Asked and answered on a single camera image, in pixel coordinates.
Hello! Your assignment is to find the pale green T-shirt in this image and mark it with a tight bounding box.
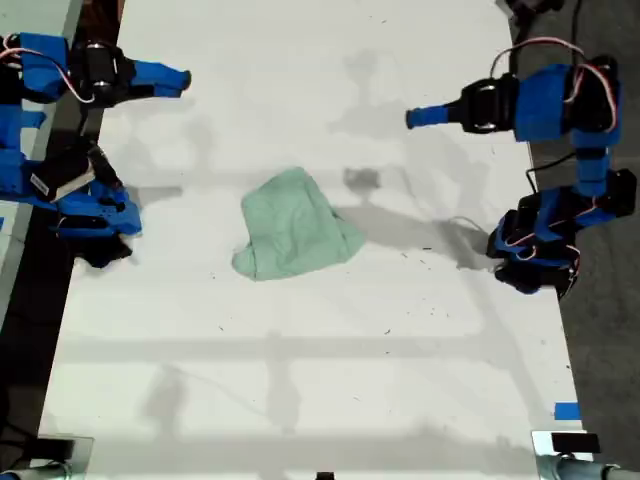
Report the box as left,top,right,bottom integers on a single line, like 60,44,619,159
231,166,368,283

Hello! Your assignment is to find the small black box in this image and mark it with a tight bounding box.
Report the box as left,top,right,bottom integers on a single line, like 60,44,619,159
33,437,76,459
550,432,602,455

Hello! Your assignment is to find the metal table clamp plate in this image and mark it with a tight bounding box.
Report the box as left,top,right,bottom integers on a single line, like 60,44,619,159
530,428,597,480
35,435,96,480

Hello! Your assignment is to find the grey pipe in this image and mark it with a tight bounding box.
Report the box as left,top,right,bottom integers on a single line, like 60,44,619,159
553,457,622,480
0,462,70,480

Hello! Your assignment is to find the black camera cable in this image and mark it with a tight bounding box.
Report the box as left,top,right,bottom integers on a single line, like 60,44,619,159
523,151,582,195

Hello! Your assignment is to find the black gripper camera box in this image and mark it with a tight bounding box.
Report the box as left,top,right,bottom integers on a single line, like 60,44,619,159
30,143,124,204
502,0,565,19

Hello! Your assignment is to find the black floor cable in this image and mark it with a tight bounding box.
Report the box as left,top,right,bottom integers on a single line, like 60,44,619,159
0,423,40,470

